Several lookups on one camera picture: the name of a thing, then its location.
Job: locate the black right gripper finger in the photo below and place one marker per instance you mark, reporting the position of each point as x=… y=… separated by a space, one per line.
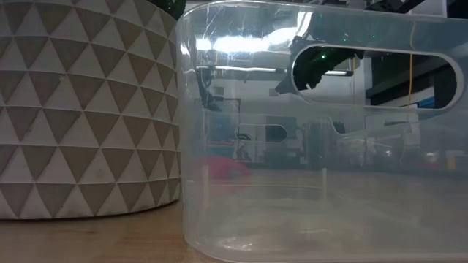
x=284 y=87

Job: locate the red measuring cup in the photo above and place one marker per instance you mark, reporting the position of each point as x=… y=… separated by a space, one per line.
x=223 y=166

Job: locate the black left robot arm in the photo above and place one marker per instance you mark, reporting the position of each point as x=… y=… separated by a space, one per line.
x=210 y=91

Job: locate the clear plastic basket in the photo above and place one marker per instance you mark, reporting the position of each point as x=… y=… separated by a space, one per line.
x=329 y=201

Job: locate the white triangle-patterned plant pot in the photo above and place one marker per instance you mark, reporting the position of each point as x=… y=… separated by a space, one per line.
x=87 y=109

